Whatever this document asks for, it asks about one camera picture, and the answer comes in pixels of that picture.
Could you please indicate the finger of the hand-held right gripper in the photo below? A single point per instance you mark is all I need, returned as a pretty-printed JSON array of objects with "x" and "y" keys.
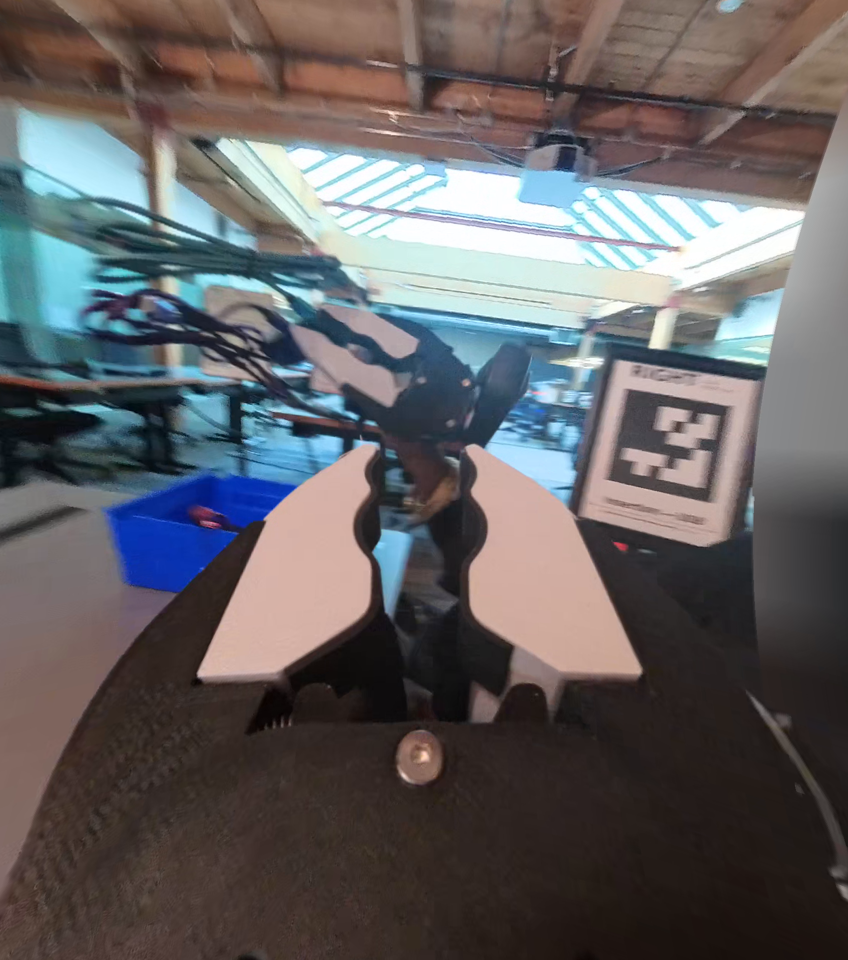
[
  {"x": 364, "y": 375},
  {"x": 379, "y": 334}
]

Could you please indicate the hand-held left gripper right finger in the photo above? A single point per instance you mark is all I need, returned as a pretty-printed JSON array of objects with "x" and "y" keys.
[{"x": 544, "y": 585}]

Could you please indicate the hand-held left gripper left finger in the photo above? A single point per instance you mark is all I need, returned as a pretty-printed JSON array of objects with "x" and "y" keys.
[{"x": 296, "y": 570}]

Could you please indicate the blue plastic bin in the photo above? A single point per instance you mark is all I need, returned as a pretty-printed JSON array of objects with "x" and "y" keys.
[{"x": 161, "y": 547}]

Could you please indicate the red ceiling pipe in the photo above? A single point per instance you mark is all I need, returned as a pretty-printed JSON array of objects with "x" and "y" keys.
[{"x": 506, "y": 223}]

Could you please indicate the white ceiling box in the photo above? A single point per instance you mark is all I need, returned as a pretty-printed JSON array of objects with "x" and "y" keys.
[{"x": 555, "y": 176}]

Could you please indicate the orange-edged office desk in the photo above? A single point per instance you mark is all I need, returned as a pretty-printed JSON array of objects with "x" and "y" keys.
[{"x": 56, "y": 381}]

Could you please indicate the black office chair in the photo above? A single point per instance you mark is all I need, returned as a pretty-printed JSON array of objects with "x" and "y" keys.
[{"x": 11, "y": 420}]

